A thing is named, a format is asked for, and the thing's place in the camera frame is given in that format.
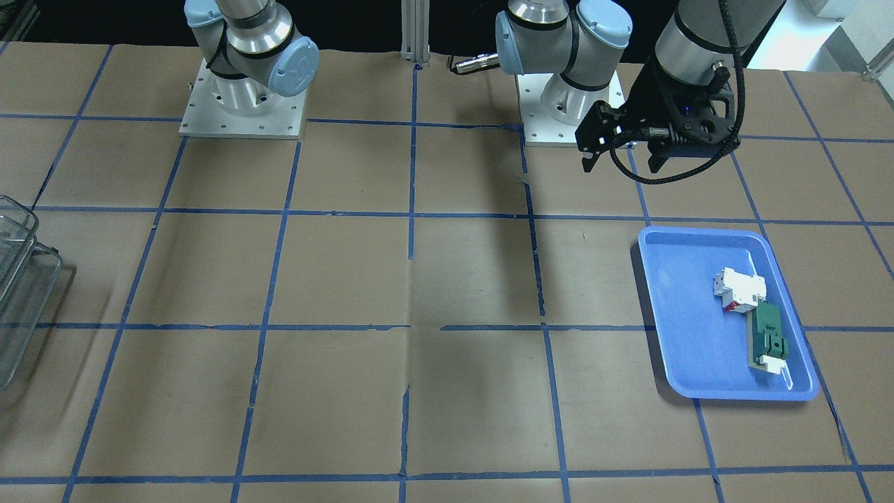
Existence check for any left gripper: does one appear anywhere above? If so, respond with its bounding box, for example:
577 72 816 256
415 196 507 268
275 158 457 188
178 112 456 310
575 60 741 175

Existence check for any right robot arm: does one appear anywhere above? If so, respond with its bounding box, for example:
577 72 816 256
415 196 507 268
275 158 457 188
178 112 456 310
183 1 320 117

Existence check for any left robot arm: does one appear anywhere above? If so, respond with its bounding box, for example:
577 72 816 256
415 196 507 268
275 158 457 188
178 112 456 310
494 1 784 185

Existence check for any white circuit breaker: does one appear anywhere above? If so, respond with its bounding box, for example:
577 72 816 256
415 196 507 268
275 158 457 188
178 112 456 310
712 268 767 313

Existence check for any blue plastic tray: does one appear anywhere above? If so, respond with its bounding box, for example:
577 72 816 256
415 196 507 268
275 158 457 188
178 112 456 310
638 226 819 402

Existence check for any green electrical module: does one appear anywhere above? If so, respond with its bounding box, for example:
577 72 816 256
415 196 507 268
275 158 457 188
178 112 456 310
746 300 789 375

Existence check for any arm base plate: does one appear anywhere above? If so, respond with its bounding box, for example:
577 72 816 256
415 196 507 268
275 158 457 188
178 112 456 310
179 60 309 140
515 71 624 147

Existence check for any aluminium frame post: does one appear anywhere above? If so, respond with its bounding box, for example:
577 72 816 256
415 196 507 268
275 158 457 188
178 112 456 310
400 0 430 66

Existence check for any wire mesh shelf rack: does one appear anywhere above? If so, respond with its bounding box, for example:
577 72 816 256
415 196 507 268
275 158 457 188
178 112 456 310
1 195 63 391

